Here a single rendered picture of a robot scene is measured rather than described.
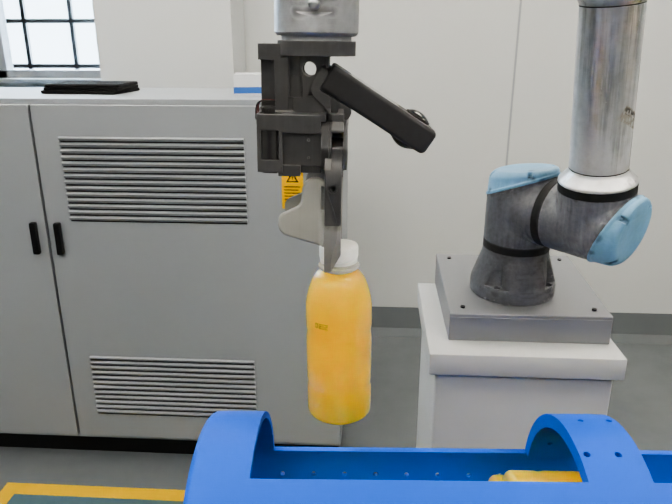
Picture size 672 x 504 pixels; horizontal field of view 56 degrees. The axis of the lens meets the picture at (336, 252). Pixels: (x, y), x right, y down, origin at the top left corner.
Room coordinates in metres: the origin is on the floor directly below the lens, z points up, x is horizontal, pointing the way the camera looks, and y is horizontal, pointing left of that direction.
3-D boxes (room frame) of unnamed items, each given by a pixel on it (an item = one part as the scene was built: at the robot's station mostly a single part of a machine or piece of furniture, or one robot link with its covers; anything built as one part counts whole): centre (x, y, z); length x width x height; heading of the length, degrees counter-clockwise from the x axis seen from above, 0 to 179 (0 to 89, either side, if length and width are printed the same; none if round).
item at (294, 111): (0.59, 0.03, 1.58); 0.09 x 0.08 x 0.12; 88
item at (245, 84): (2.36, 0.25, 1.48); 0.24 x 0.12 x 0.08; 94
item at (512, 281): (1.07, -0.32, 1.25); 0.15 x 0.15 x 0.10
